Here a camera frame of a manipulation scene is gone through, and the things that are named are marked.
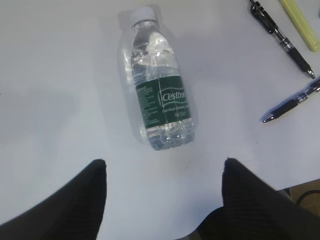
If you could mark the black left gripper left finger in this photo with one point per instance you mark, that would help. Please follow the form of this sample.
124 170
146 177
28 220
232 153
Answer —
74 212

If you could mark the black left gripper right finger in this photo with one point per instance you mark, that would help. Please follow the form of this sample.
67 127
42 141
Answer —
252 210

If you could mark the clear water bottle green label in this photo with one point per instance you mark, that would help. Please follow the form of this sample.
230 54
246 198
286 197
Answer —
152 81

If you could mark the black pen lying near front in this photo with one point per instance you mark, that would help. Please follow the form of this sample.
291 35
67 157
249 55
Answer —
292 102

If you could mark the yellow highlighter pen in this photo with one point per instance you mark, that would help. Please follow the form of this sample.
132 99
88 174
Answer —
301 24

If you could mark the black pen beside highlighter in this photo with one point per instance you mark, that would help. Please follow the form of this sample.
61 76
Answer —
260 14

